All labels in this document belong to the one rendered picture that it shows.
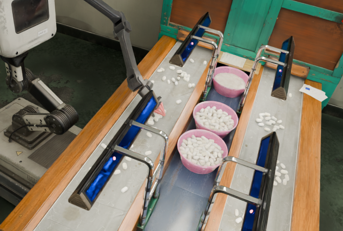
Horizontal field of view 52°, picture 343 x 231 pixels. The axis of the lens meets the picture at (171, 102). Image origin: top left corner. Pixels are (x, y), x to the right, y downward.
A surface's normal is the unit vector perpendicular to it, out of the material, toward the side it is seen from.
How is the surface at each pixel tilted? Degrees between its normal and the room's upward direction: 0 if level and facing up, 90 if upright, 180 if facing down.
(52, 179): 0
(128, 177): 0
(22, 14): 90
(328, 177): 0
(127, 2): 90
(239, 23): 90
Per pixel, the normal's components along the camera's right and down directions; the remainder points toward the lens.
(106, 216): 0.15, -0.77
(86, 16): -0.31, 0.57
